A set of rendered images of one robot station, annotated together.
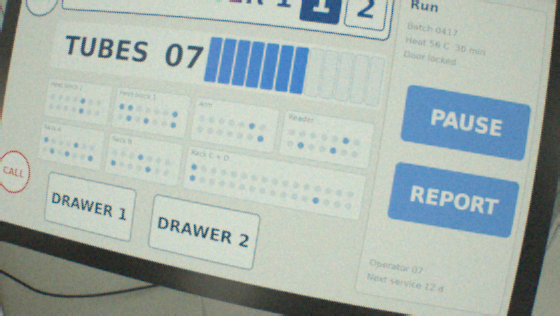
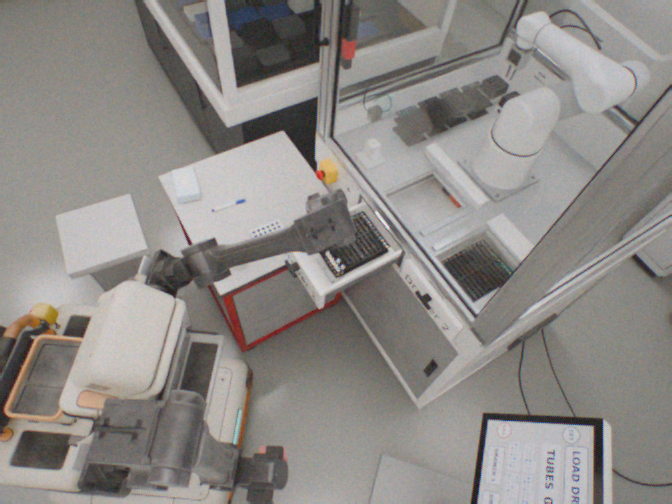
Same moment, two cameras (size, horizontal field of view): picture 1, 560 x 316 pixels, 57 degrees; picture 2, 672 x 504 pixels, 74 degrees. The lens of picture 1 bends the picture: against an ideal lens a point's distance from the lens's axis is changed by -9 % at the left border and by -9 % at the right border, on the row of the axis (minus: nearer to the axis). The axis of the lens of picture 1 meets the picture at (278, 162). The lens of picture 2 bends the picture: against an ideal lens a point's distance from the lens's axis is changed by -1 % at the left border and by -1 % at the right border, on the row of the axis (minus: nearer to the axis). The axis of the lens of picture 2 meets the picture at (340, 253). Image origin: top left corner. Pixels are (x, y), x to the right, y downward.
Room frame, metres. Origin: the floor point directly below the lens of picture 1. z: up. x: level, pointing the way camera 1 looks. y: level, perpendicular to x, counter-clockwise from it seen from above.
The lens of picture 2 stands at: (-0.15, 0.02, 2.22)
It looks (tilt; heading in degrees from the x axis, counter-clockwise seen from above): 59 degrees down; 85
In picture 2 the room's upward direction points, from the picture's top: 8 degrees clockwise
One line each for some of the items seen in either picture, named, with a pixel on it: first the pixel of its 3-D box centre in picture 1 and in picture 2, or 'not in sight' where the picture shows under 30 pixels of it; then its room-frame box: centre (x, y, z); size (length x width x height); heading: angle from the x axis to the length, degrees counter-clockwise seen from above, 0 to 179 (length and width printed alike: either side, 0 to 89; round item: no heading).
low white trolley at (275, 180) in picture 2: not in sight; (262, 251); (-0.42, 1.13, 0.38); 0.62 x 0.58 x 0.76; 124
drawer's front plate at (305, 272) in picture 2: not in sight; (300, 268); (-0.21, 0.77, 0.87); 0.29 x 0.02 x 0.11; 124
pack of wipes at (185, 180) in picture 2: not in sight; (186, 184); (-0.70, 1.18, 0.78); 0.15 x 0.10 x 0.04; 112
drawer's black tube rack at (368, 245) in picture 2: not in sight; (349, 245); (-0.04, 0.89, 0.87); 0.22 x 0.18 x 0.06; 34
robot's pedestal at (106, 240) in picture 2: not in sight; (132, 278); (-0.97, 0.94, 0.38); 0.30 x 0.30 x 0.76; 28
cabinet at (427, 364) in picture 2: not in sight; (449, 253); (0.49, 1.18, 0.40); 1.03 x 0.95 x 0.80; 124
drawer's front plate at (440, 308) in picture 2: not in sight; (429, 299); (0.24, 0.69, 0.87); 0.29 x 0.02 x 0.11; 124
